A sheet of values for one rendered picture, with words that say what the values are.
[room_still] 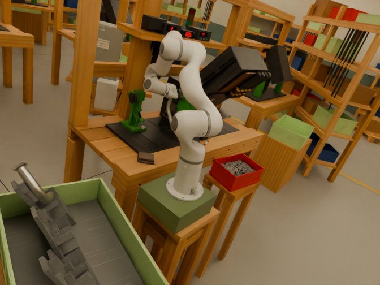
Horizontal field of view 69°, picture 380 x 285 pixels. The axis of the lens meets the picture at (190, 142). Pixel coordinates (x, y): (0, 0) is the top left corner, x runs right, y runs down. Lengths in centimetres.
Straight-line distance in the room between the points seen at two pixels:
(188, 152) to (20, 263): 74
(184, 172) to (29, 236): 67
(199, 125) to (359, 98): 337
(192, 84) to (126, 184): 65
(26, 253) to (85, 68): 107
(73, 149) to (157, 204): 90
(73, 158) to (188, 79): 111
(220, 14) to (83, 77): 1090
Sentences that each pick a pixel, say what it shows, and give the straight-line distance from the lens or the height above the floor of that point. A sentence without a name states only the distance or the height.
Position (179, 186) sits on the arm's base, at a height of 100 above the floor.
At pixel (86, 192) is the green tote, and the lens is 139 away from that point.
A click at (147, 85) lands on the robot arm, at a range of 175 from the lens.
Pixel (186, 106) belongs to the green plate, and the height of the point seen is 113.
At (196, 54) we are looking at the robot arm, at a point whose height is 157.
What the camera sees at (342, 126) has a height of 84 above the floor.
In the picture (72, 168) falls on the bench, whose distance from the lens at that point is 213.
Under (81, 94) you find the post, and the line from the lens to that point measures 187.
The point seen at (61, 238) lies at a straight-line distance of 104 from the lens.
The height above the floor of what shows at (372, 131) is 16.
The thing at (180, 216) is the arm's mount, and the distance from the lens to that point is 127.
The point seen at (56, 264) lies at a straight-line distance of 83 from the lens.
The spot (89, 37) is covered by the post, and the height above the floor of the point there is 145.
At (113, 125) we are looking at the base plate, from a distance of 199.
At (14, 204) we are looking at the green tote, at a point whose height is 90.
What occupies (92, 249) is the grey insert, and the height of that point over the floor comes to 85.
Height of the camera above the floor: 178
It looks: 26 degrees down
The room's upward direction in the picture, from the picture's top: 17 degrees clockwise
